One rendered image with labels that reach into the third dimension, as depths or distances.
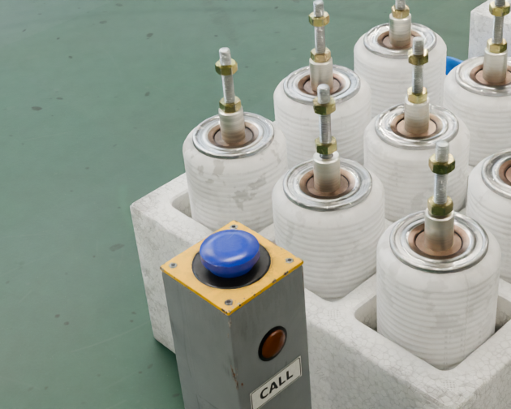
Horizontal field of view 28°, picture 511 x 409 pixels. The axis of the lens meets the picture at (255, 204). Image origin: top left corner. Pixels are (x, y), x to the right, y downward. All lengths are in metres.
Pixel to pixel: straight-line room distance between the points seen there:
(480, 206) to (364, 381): 0.17
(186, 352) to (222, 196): 0.23
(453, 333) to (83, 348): 0.46
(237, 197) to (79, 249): 0.37
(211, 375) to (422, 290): 0.17
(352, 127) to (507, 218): 0.21
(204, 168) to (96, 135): 0.55
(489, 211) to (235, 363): 0.28
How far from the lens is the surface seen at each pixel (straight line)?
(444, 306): 0.78
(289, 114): 0.98
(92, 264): 1.22
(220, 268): 0.67
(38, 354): 1.12
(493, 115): 0.99
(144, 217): 0.98
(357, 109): 0.98
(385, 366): 0.80
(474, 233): 0.81
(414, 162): 0.90
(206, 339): 0.70
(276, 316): 0.69
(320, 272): 0.86
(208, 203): 0.93
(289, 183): 0.86
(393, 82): 1.05
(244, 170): 0.90
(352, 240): 0.84
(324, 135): 0.83
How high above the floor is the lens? 0.75
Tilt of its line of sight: 36 degrees down
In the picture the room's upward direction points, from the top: 5 degrees counter-clockwise
